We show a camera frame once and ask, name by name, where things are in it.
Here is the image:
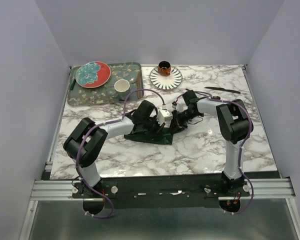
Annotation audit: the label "floral teal serving tray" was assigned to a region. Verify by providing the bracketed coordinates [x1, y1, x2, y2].
[66, 62, 144, 107]

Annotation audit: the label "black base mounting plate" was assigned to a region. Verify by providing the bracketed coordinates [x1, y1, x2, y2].
[72, 173, 250, 209]

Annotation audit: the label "white striped saucer plate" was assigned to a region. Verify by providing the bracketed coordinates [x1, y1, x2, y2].
[149, 66, 183, 91]

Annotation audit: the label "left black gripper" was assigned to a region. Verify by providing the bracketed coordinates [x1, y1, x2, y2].
[142, 115, 166, 140]

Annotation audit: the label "dark green cloth napkin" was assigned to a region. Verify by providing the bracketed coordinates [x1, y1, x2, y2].
[124, 127, 174, 145]

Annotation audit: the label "cream mug with teal handle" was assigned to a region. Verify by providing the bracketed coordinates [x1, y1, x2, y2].
[114, 79, 131, 101]

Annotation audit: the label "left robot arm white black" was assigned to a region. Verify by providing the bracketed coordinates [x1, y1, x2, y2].
[63, 100, 170, 198]

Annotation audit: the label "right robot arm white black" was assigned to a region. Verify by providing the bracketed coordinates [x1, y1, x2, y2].
[169, 90, 254, 196]

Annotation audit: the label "purple cable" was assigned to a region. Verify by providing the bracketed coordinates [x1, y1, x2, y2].
[172, 90, 255, 216]
[75, 88, 167, 219]

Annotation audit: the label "black spoon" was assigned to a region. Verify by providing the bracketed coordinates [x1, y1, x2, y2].
[185, 88, 221, 100]

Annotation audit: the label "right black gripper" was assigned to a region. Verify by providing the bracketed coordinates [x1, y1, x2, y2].
[167, 109, 199, 136]

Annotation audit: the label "red and teal plate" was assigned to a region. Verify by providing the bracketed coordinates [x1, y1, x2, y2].
[75, 61, 112, 89]

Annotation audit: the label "black knife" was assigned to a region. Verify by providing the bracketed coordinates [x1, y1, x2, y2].
[204, 86, 241, 94]

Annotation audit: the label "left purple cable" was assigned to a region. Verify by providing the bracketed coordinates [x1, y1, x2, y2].
[75, 88, 167, 219]

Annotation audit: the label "green handled utensil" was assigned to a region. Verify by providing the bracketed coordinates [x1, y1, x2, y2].
[70, 77, 76, 91]

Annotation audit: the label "aluminium frame rail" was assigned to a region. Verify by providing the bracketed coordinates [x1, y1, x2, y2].
[19, 178, 300, 240]

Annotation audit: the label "brown glazed cup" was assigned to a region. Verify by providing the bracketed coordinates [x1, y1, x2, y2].
[157, 61, 171, 76]

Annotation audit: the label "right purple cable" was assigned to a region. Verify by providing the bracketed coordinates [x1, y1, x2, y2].
[172, 90, 255, 216]

